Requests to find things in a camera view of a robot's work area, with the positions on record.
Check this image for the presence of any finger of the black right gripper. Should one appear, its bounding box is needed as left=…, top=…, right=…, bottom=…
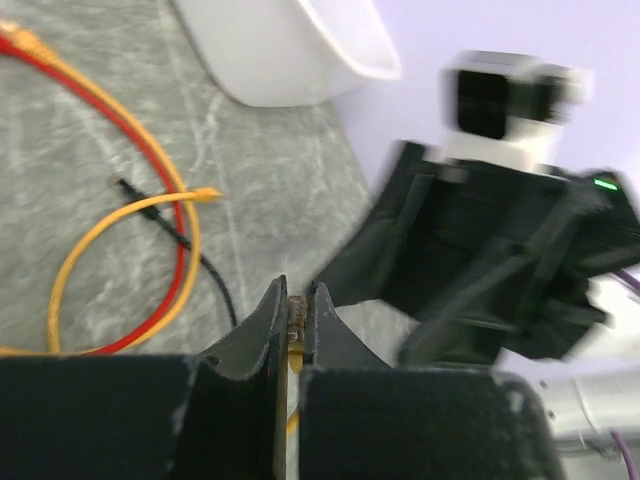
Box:
left=316, top=141, right=500, bottom=366

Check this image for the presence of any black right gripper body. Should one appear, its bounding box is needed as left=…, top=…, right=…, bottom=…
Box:
left=439, top=170, right=639, bottom=360

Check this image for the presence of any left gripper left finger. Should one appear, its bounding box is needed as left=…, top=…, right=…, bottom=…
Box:
left=172, top=276, right=288, bottom=479

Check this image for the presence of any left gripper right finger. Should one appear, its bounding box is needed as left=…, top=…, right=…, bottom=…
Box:
left=300, top=282, right=392, bottom=380

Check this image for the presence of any orange ethernet cable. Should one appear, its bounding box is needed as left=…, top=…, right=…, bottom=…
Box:
left=0, top=19, right=306, bottom=436

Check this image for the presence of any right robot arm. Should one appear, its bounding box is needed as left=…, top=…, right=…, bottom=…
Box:
left=299, top=142, right=639, bottom=479

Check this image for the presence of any white plastic basin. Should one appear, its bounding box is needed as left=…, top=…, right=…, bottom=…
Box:
left=173, top=0, right=402, bottom=108

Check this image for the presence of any red ethernet cable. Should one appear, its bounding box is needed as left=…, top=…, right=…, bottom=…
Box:
left=0, top=31, right=192, bottom=357

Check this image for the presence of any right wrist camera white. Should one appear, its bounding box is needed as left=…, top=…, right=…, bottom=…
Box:
left=437, top=50, right=594, bottom=175

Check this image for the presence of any black power cable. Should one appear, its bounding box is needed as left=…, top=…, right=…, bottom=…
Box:
left=115, top=178, right=238, bottom=332

